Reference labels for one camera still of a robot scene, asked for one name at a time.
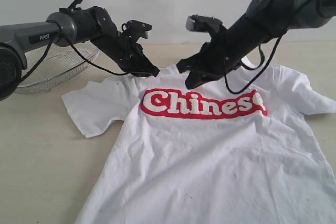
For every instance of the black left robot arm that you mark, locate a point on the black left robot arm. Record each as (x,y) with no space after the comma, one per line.
(25,46)

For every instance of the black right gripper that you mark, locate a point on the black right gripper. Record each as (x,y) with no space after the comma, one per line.
(211,63)

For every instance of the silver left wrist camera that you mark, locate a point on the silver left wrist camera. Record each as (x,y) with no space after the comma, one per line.
(136,29)

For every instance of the white t-shirt red Chinese logo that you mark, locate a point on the white t-shirt red Chinese logo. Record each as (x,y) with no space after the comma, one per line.
(205,155)

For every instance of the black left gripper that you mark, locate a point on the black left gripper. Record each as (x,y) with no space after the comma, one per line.
(127,57)

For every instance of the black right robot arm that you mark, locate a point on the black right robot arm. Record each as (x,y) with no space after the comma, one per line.
(262,21)

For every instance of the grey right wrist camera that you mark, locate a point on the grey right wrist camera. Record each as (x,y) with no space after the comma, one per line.
(203,24)

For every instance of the metal wire mesh basket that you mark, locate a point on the metal wire mesh basket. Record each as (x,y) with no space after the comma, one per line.
(60,65)

